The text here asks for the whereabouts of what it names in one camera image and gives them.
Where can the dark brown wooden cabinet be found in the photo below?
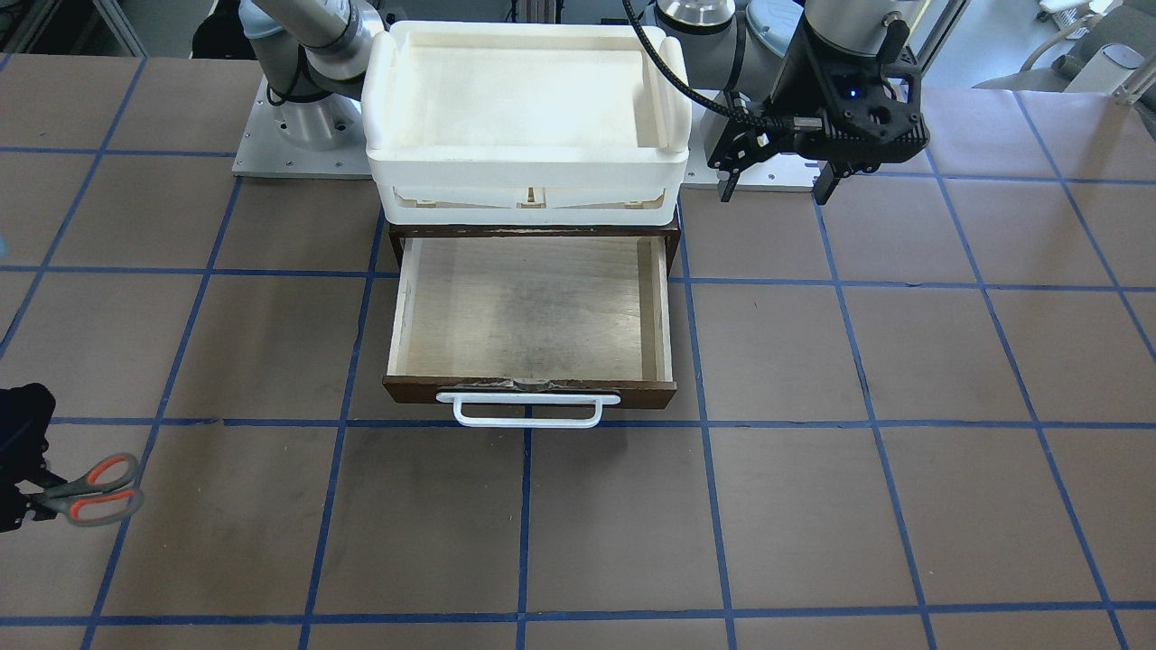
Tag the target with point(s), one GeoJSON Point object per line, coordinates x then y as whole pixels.
{"type": "Point", "coordinates": [671, 232]}

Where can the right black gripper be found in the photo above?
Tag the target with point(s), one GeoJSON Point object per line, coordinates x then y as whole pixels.
{"type": "Point", "coordinates": [20, 424]}

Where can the white plastic tray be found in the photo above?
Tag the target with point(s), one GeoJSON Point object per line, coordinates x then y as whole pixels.
{"type": "Point", "coordinates": [521, 124]}

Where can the wooden drawer with white handle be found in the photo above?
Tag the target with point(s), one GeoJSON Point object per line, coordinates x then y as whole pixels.
{"type": "Point", "coordinates": [561, 321]}

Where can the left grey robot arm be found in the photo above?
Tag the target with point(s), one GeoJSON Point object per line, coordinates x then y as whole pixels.
{"type": "Point", "coordinates": [736, 49]}

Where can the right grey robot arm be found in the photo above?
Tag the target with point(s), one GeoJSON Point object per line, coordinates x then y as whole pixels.
{"type": "Point", "coordinates": [315, 56]}

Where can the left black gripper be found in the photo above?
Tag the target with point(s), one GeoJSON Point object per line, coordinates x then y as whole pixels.
{"type": "Point", "coordinates": [806, 77]}

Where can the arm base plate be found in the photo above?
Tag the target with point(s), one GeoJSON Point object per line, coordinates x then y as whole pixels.
{"type": "Point", "coordinates": [785, 172]}
{"type": "Point", "coordinates": [321, 140]}

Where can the grey orange scissors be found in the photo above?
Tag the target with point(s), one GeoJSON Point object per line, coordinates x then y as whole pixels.
{"type": "Point", "coordinates": [105, 495]}

